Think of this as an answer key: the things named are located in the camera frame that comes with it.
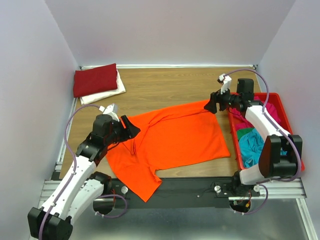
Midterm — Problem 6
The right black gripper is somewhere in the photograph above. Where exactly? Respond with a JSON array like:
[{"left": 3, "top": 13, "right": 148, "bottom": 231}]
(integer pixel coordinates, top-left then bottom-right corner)
[{"left": 203, "top": 84, "right": 241, "bottom": 114}]

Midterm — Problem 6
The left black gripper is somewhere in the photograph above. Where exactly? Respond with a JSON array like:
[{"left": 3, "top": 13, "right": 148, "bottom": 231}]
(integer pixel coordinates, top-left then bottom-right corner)
[{"left": 105, "top": 115, "right": 141, "bottom": 146}]

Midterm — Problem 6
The orange t-shirt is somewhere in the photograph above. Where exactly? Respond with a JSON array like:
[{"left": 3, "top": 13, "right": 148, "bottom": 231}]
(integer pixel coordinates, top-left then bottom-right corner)
[{"left": 106, "top": 100, "right": 230, "bottom": 202}]

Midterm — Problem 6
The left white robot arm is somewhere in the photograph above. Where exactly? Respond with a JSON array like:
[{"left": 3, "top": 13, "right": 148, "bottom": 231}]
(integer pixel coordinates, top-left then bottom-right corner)
[{"left": 27, "top": 112, "right": 140, "bottom": 240}]

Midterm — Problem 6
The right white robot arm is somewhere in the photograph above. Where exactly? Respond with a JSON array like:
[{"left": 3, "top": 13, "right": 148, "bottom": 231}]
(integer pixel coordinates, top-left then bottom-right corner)
[{"left": 204, "top": 74, "right": 303, "bottom": 196}]

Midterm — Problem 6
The magenta t-shirt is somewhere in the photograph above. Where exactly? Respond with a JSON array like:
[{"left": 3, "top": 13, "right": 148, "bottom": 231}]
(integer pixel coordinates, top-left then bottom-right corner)
[{"left": 229, "top": 103, "right": 281, "bottom": 131}]

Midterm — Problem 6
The green t-shirt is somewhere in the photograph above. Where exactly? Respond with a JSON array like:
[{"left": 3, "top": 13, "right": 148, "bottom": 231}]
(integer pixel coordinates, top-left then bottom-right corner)
[{"left": 236, "top": 127, "right": 254, "bottom": 141}]

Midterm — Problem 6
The teal t-shirt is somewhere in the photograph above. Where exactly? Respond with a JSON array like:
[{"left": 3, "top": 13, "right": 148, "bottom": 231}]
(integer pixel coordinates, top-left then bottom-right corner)
[{"left": 238, "top": 131, "right": 288, "bottom": 169}]

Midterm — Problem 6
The folded white t-shirt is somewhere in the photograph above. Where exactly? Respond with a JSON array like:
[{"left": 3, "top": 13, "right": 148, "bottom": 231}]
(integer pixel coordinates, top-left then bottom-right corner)
[{"left": 79, "top": 71, "right": 126, "bottom": 106}]

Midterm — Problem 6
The red plastic bin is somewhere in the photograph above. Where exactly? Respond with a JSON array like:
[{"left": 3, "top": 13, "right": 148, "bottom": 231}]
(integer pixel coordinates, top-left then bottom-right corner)
[{"left": 228, "top": 93, "right": 293, "bottom": 170}]

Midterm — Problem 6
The folded dark red t-shirt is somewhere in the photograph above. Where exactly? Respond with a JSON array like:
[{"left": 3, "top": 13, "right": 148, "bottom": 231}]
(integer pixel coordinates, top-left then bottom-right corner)
[{"left": 73, "top": 63, "right": 118, "bottom": 98}]

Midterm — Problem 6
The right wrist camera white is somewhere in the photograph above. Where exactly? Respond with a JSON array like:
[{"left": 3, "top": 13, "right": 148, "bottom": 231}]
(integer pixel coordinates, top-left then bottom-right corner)
[{"left": 217, "top": 73, "right": 232, "bottom": 94}]

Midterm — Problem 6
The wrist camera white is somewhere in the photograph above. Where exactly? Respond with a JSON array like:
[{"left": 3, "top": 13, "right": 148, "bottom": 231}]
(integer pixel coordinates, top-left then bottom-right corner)
[
  {"left": 98, "top": 103, "right": 120, "bottom": 122},
  {"left": 217, "top": 73, "right": 232, "bottom": 94}
]

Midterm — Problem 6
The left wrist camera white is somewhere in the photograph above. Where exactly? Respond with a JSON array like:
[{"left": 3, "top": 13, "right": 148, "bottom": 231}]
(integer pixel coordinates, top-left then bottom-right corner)
[{"left": 98, "top": 103, "right": 120, "bottom": 122}]

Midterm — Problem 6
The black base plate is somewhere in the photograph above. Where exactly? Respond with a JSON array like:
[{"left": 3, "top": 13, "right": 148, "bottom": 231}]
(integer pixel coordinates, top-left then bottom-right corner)
[{"left": 108, "top": 176, "right": 260, "bottom": 210}]

